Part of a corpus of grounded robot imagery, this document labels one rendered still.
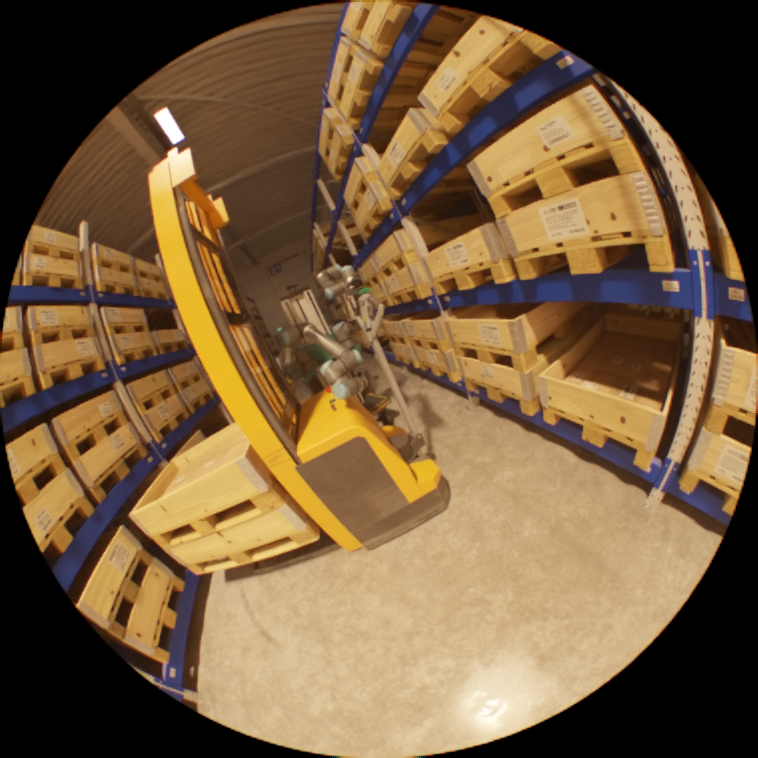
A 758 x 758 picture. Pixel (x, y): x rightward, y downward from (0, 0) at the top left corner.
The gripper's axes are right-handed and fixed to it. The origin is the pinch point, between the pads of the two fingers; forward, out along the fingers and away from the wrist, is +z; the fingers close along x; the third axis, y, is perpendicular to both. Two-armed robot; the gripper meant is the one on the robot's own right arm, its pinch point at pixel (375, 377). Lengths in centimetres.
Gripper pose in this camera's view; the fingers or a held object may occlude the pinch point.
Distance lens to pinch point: 145.3
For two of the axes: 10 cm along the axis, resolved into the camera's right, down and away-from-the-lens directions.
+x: -2.6, -9.6, -0.9
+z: 5.5, -2.2, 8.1
